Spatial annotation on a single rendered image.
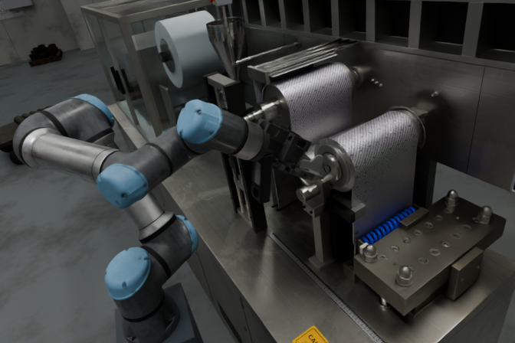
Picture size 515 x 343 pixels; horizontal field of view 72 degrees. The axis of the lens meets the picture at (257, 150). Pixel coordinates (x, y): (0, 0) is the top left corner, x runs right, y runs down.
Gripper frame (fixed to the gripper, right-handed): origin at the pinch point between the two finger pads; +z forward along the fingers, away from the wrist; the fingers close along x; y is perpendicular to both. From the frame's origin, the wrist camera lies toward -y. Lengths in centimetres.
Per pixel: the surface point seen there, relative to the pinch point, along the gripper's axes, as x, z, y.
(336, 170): -1.2, 5.7, 3.4
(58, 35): 1156, 53, -65
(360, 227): -4.1, 22.0, -8.1
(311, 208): 4.2, 10.5, -9.3
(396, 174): -4.1, 25.1, 8.8
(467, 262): -25.7, 35.4, -2.9
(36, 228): 249, 2, -166
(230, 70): 72, 9, 17
